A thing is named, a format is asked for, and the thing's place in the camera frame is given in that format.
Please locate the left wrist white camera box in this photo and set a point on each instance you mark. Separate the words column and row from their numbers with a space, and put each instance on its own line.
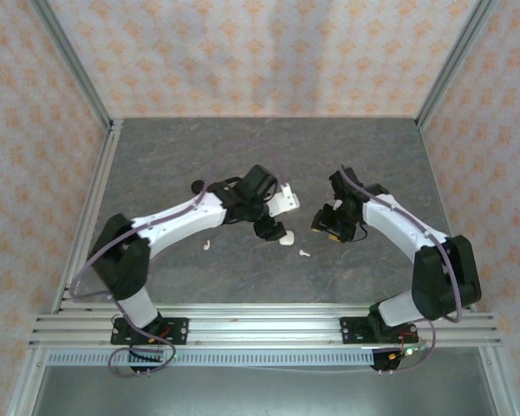
column 284, row 203

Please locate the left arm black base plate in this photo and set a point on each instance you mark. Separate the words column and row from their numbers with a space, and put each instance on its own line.
column 180, row 331

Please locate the aluminium frame leg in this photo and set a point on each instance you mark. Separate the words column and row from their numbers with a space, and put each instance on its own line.
column 29, row 381
column 498, row 381

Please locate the aluminium side rail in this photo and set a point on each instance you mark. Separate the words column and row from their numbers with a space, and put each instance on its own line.
column 102, row 173

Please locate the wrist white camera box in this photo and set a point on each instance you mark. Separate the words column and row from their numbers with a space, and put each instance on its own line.
column 284, row 203
column 338, row 206

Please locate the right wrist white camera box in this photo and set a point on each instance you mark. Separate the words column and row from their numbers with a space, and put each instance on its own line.
column 338, row 206

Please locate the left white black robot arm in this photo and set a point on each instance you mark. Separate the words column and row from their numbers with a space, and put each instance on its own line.
column 177, row 216

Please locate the aluminium corner post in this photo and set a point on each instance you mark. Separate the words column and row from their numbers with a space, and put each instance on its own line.
column 76, row 69
column 453, row 65

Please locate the black earbud charging case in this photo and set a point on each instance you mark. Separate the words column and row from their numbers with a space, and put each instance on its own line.
column 196, row 186

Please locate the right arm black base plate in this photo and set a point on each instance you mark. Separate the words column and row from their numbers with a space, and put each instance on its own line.
column 351, row 331

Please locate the aluminium mounting rail beam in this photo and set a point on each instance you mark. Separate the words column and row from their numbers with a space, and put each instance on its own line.
column 264, row 329

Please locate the white earbud charging case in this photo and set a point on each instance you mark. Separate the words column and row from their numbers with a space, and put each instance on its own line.
column 287, row 238

